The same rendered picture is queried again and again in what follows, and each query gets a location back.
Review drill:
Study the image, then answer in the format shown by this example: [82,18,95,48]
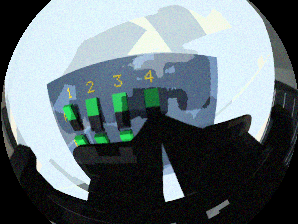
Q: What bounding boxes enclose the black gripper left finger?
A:
[73,115,164,193]

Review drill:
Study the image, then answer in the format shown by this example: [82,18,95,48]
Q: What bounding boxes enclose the grey switch panel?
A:
[47,52,218,155]

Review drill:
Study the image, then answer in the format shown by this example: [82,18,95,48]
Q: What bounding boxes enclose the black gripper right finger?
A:
[156,113,251,197]

